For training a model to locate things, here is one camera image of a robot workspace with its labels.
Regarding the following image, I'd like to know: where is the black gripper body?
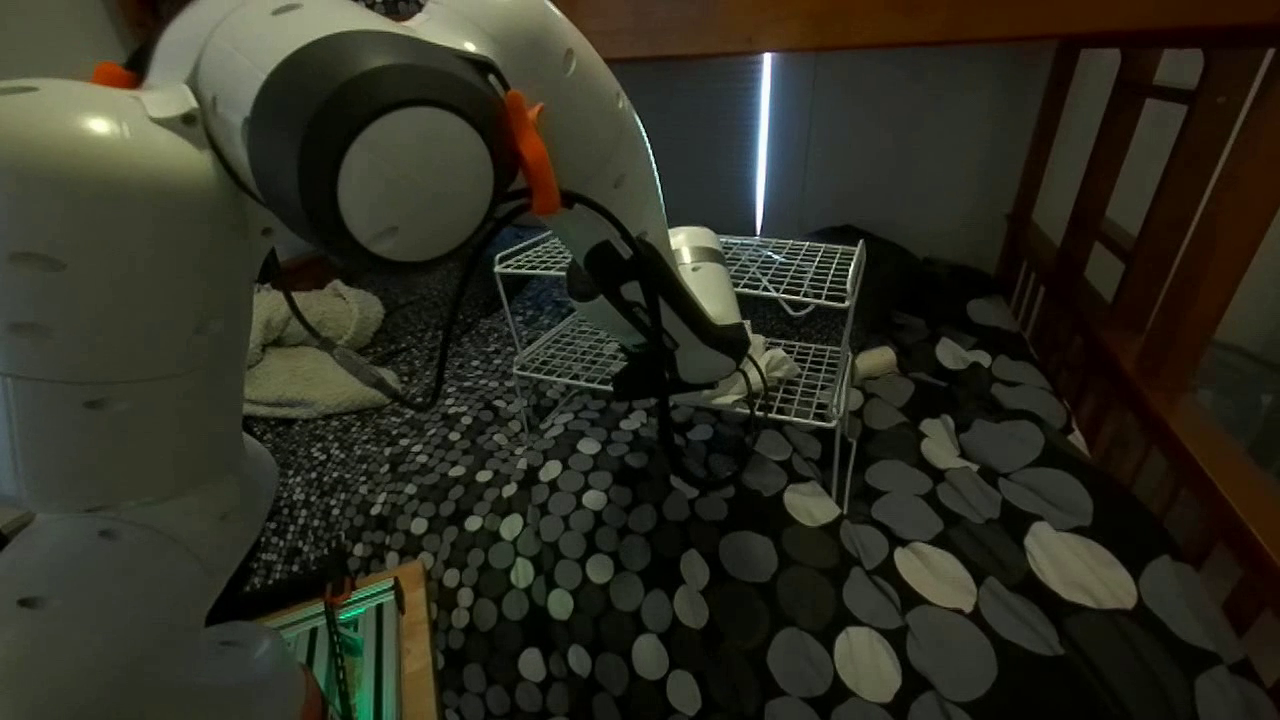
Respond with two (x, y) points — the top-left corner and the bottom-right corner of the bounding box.
(611, 324), (737, 407)

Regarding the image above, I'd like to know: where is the white wire shelf rack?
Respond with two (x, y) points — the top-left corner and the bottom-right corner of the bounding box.
(493, 228), (872, 515)

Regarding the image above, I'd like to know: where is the small white object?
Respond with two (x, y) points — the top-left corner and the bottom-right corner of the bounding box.
(850, 339), (903, 384)

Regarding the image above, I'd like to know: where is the grey window blind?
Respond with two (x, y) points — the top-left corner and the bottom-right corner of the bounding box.
(617, 47), (1057, 277)

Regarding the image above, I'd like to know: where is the black grey dotted duvet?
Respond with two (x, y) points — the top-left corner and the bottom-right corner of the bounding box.
(212, 257), (1280, 720)

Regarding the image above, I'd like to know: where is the flat white towel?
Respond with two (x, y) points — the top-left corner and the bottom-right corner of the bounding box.
(238, 339), (405, 422)

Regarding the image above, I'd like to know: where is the wooden crate with green light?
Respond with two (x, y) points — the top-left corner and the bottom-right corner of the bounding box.
(257, 557), (444, 720)

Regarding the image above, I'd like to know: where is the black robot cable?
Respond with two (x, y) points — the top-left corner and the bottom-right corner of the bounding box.
(257, 182), (776, 484)

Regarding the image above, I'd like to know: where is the orange cable clip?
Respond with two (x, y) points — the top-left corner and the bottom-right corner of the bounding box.
(497, 88), (568, 221)

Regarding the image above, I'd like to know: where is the wooden bunk bed frame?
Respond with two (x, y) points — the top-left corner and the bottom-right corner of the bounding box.
(552, 0), (1280, 633)

